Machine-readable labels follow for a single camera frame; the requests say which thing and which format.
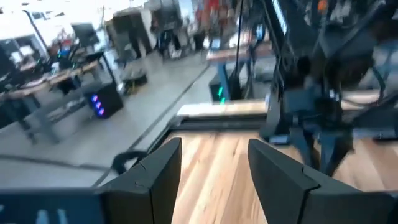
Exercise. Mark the wooden office desk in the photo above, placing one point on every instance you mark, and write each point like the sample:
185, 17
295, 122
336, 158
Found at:
62, 76

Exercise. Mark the black tower with green lights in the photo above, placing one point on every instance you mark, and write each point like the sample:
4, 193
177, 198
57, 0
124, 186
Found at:
217, 93

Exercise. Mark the light wooden side table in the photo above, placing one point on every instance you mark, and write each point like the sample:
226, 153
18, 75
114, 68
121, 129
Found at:
217, 109

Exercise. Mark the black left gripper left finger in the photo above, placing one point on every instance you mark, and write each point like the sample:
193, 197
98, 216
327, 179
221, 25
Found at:
140, 199

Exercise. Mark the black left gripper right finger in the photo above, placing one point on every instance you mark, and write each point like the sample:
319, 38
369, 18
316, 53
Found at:
286, 199

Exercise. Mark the computer tower with coloured lights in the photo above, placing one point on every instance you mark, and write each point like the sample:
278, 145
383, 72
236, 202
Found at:
109, 99

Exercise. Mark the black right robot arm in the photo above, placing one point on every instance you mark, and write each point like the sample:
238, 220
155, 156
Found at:
342, 46

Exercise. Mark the black computer monitor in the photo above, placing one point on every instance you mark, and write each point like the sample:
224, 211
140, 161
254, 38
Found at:
85, 34

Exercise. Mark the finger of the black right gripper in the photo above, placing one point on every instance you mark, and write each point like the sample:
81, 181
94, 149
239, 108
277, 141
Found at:
303, 146
334, 152

